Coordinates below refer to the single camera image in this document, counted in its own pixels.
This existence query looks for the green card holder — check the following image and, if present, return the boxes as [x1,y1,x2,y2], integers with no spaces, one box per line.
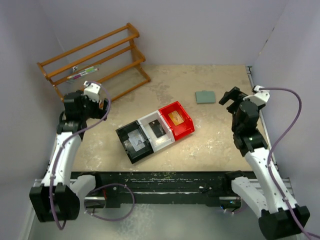
[195,90,216,104]

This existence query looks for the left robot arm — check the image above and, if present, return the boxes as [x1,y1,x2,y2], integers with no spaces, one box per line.
[29,90,112,224]

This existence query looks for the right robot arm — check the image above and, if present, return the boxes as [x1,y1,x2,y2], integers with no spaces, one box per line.
[219,85,311,240]

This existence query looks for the silver credit card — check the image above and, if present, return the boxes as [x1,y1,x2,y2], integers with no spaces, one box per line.
[127,129,146,152]

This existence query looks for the orange credit card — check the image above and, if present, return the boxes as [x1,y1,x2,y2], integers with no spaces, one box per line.
[168,110,185,126]

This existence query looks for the black credit card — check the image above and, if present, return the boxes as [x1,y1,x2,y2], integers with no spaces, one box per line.
[148,119,166,138]

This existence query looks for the pens on rack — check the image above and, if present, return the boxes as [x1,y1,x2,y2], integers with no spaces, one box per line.
[66,66,99,83]

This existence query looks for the black plastic bin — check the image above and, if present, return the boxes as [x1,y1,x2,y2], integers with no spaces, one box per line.
[115,120,154,164]

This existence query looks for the wooden rack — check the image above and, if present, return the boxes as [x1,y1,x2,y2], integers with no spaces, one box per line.
[36,22,152,103]

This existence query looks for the red plastic bin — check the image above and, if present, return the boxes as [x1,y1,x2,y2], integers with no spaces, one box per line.
[159,101,195,141]

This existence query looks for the white plastic bin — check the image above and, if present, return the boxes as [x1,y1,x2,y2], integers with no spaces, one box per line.
[138,110,175,153]

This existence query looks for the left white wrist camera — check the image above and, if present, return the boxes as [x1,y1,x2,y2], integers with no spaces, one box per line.
[83,81,101,103]

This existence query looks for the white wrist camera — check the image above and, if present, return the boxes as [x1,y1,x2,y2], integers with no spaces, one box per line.
[83,81,101,103]
[243,85,270,109]

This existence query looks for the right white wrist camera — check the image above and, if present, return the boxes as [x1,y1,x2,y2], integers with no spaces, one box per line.
[243,85,270,109]

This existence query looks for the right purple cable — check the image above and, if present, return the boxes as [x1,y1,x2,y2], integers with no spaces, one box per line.
[259,86,320,240]

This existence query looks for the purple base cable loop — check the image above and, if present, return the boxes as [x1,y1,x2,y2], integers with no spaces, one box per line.
[83,183,136,222]

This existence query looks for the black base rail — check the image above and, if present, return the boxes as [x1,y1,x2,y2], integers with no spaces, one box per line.
[85,171,242,210]

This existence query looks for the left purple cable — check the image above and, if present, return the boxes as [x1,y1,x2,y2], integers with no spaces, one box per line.
[48,80,112,231]

